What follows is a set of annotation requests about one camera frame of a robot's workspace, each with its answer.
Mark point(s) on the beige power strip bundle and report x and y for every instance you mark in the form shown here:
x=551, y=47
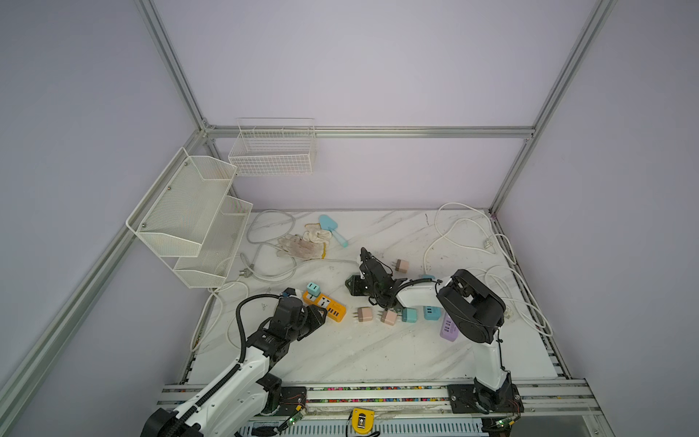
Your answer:
x=311, y=245

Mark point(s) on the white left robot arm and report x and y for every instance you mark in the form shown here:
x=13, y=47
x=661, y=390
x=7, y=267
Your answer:
x=246, y=387

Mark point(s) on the aluminium frame corner post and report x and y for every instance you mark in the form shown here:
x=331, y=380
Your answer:
x=581, y=47

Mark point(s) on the yellow tape measure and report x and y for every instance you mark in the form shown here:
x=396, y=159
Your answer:
x=362, y=421

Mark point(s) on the teal power strip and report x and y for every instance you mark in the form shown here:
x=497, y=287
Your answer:
x=432, y=313

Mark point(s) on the pink USB charger plug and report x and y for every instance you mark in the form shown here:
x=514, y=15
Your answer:
x=389, y=317

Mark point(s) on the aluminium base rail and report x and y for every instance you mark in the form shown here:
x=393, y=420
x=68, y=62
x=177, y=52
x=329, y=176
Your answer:
x=433, y=409

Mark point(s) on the white mesh two-tier shelf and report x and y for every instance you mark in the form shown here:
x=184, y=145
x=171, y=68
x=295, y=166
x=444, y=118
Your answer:
x=191, y=221

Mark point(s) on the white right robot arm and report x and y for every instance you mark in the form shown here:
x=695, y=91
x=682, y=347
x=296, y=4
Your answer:
x=477, y=313

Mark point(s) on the orange power strip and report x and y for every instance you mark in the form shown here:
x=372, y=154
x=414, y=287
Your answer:
x=336, y=311

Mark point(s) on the purple power strip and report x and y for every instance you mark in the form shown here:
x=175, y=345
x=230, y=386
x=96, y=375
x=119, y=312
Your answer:
x=449, y=331

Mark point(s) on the white wire basket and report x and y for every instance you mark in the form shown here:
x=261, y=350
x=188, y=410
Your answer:
x=270, y=147

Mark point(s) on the green plug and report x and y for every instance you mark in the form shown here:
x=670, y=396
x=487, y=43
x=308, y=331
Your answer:
x=409, y=315
x=313, y=289

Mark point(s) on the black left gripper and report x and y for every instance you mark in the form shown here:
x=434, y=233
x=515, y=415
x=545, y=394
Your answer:
x=314, y=318

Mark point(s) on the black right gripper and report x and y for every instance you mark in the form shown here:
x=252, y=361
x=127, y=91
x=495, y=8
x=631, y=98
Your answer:
x=354, y=286

